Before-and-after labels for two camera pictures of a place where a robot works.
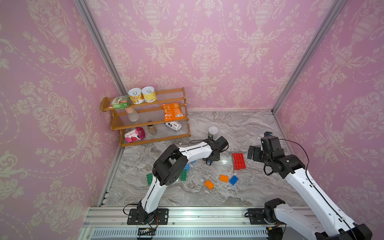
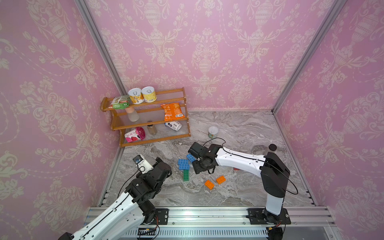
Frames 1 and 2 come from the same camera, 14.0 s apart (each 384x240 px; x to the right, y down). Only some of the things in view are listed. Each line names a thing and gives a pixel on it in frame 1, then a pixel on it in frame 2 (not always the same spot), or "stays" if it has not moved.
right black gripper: [257, 150] → [196, 168]
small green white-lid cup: [213, 130] stays
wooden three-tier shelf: [164, 118] stays
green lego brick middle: [184, 175] stays
